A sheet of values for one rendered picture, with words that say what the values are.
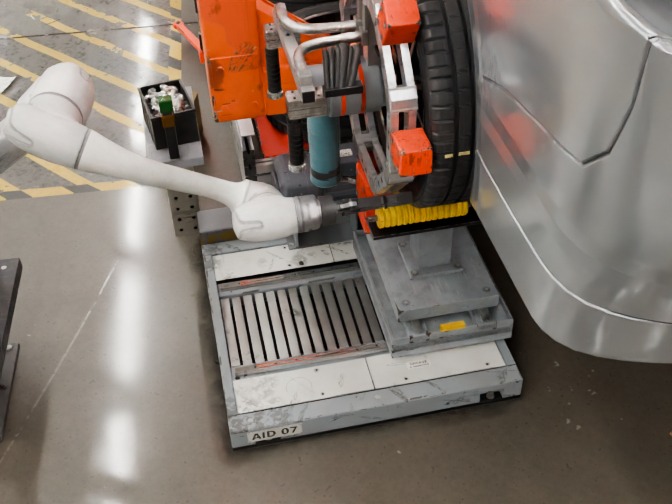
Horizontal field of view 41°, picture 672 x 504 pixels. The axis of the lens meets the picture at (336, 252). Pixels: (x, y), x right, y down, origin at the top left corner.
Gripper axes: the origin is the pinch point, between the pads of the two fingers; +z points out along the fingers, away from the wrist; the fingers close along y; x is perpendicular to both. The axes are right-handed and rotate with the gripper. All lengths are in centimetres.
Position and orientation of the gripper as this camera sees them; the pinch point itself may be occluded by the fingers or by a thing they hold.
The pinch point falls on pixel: (398, 199)
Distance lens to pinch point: 227.2
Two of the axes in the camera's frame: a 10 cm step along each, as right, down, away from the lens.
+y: 1.3, -0.8, -9.9
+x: -1.6, -9.8, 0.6
